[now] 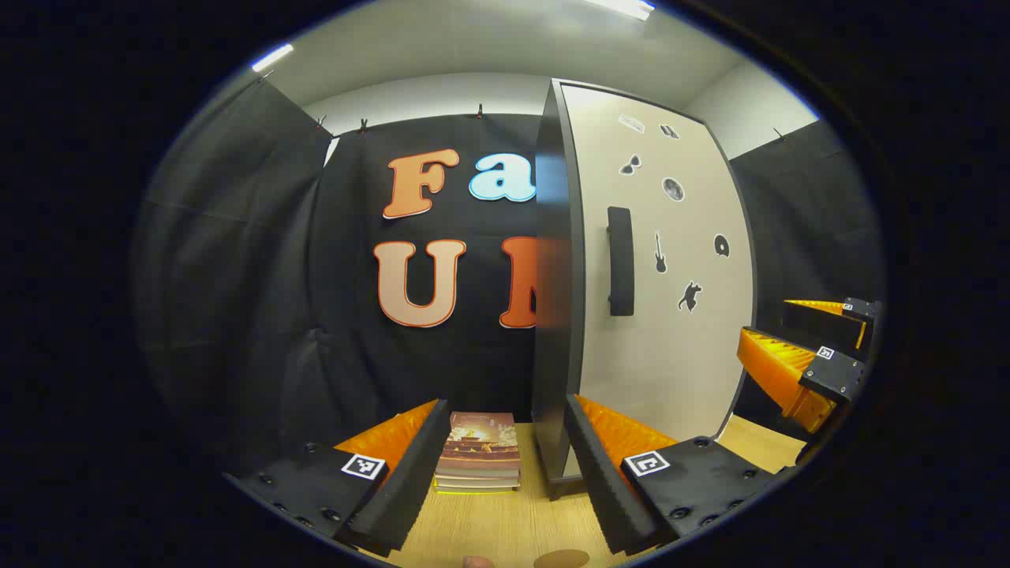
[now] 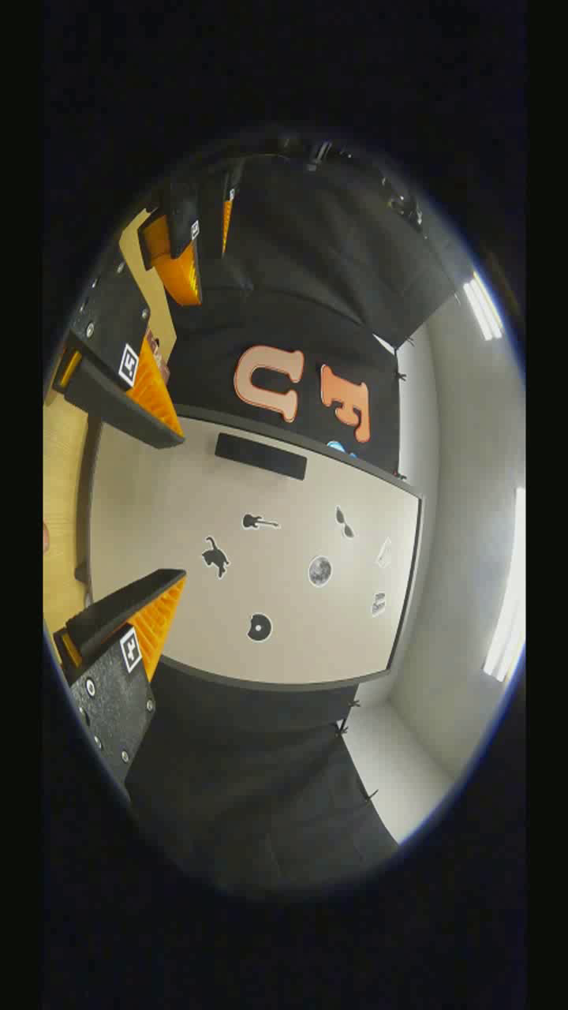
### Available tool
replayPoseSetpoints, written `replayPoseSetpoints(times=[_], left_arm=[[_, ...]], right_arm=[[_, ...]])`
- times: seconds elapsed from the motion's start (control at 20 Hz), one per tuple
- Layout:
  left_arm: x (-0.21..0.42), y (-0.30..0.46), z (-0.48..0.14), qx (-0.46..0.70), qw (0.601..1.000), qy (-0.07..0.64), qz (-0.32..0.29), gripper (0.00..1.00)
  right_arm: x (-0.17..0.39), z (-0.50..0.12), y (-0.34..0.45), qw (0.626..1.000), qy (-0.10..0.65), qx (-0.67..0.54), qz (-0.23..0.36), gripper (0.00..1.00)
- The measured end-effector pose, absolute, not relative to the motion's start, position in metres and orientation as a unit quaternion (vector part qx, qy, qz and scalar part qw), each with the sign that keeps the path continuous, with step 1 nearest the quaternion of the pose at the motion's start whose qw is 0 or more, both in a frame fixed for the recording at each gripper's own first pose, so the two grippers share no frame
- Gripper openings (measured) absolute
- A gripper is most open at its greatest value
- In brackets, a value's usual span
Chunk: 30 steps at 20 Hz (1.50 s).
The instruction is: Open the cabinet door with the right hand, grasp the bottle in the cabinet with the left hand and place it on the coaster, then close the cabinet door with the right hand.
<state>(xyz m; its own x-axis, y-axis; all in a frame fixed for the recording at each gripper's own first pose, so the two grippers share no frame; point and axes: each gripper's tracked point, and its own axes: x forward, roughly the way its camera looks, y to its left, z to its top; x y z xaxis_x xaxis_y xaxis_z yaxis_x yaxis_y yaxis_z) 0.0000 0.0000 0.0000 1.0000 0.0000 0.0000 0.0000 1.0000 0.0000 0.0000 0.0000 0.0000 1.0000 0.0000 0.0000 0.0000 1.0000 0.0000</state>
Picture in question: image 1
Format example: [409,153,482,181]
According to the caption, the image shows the ceiling light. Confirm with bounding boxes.
[251,43,294,73]
[582,0,657,21]

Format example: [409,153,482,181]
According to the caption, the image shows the black door handle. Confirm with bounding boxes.
[606,207,637,318]

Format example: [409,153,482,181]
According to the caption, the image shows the brown cover book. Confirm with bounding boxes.
[438,412,522,472]

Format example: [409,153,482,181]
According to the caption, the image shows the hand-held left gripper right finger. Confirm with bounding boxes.
[564,394,790,557]

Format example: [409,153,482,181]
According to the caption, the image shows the thin book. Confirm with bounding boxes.
[436,469,522,484]

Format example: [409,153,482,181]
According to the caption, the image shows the yellow edged book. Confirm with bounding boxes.
[434,480,522,495]

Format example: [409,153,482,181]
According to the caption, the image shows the grey cabinet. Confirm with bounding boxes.
[533,77,589,502]

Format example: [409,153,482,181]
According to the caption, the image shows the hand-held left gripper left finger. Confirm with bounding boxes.
[223,398,452,557]

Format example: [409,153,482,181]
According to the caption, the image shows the white cabinet door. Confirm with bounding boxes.
[559,81,760,484]

